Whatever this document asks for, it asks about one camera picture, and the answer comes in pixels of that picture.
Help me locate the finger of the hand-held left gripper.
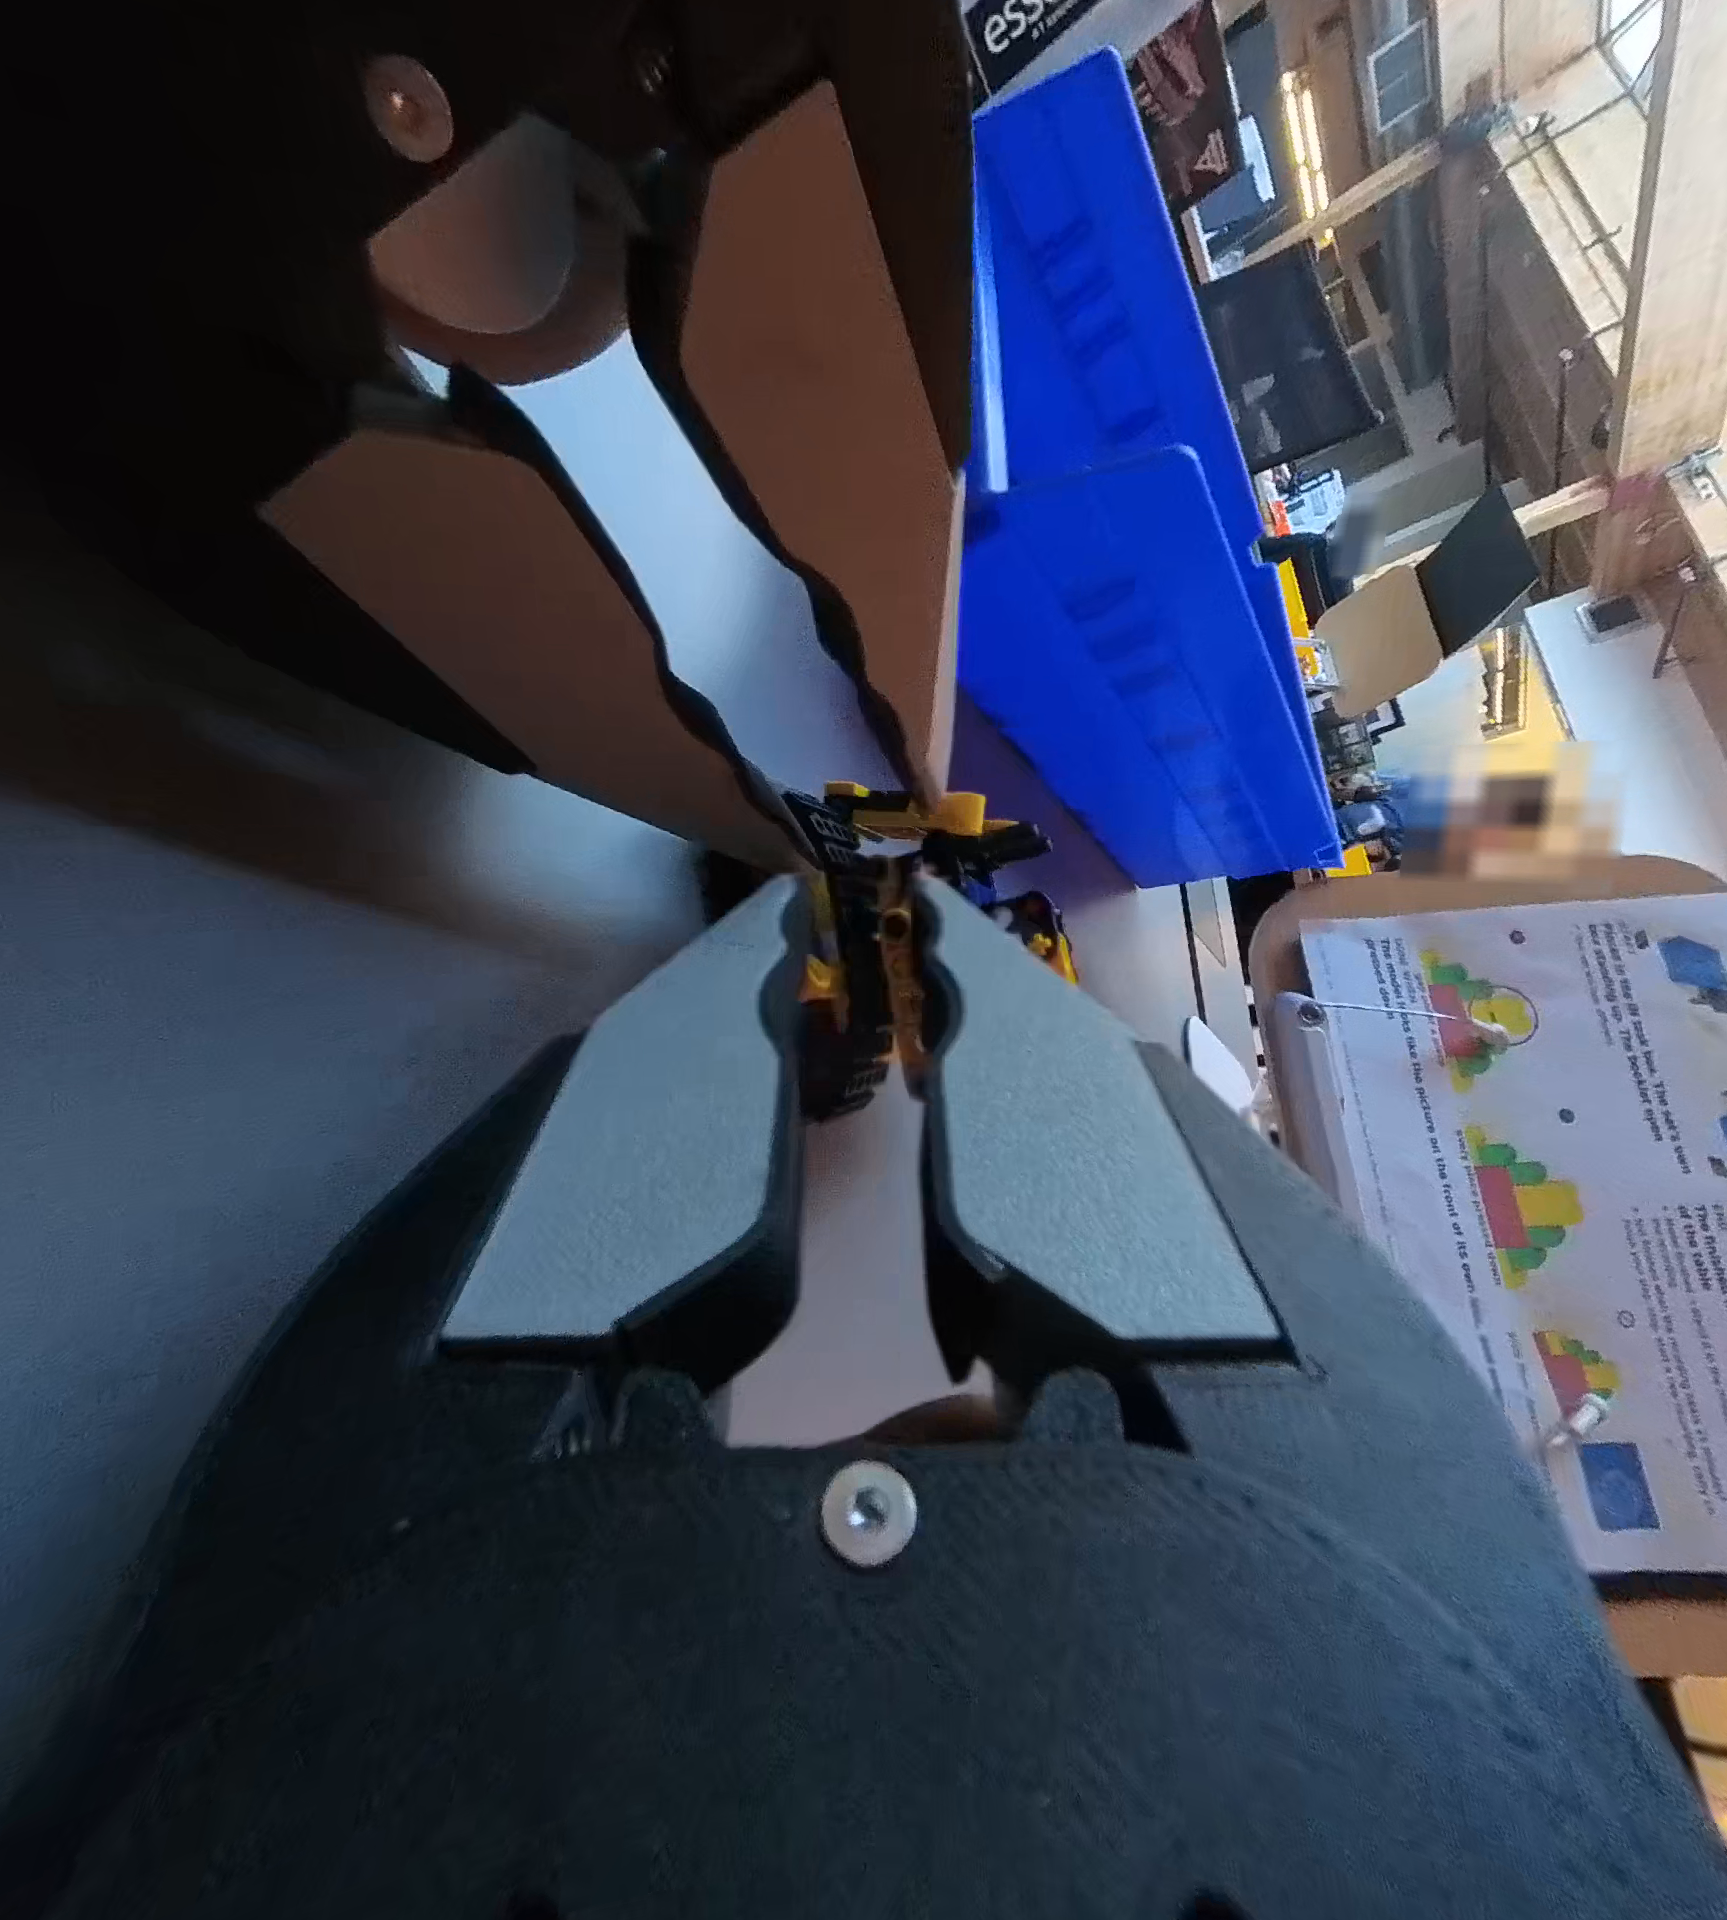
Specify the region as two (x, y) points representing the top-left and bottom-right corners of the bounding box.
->
(630, 79), (970, 812)
(260, 365), (824, 876)

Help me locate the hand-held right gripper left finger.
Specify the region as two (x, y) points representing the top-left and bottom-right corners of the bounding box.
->
(440, 876), (818, 1399)

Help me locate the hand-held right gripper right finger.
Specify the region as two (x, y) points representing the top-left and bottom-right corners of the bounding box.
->
(912, 884), (1288, 1387)

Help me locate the yellow black lego vehicle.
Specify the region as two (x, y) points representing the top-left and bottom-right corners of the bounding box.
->
(706, 781), (1082, 1129)

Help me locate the person's left hand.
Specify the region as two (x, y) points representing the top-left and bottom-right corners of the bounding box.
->
(366, 114), (640, 388)

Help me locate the blue plastic bin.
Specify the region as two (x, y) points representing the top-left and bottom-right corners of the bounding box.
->
(954, 442), (1346, 890)
(972, 45), (1278, 542)

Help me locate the black printed banner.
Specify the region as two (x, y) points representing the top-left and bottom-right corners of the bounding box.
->
(960, 0), (1106, 105)

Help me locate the black monitor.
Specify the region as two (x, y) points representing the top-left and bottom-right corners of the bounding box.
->
(1200, 244), (1386, 480)

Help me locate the printed instruction sheet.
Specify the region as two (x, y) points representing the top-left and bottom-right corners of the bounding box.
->
(1298, 888), (1727, 1579)

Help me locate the wooden chair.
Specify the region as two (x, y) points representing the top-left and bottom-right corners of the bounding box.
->
(1318, 563), (1454, 723)

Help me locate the instruction sheet on wooden stand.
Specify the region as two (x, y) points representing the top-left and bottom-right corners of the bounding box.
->
(1242, 855), (1727, 1683)

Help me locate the dark red wall poster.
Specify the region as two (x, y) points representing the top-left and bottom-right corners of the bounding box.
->
(1134, 0), (1250, 212)

